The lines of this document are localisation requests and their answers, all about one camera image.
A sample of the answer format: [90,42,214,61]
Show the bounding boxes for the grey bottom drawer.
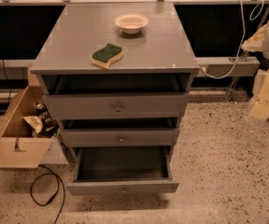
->
[66,146,178,195]

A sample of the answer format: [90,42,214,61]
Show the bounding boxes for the grey drawer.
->
[60,128,179,147]
[43,93,188,120]
[66,146,178,195]

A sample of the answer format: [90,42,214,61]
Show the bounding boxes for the grey middle drawer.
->
[60,128,179,147]

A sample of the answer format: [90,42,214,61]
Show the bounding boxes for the grey wooden drawer cabinet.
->
[30,1,201,161]

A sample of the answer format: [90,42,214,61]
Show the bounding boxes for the grey top drawer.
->
[43,93,188,120]

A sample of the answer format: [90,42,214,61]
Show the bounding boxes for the metal stand pole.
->
[225,0,269,104]

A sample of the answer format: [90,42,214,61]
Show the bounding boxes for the white paper bowl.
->
[115,13,149,35]

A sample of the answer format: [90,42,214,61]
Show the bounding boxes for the green yellow sponge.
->
[92,43,122,69]

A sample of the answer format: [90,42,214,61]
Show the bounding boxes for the trash in cardboard box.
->
[23,104,59,138]

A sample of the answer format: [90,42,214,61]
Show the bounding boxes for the open cardboard box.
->
[0,63,53,168]

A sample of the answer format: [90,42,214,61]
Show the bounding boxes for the grey wall cable duct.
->
[197,57,260,77]

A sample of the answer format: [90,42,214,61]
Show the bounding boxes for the white hanging cable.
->
[198,0,269,80]

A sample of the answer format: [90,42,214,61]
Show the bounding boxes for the black floor cable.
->
[29,164,66,224]

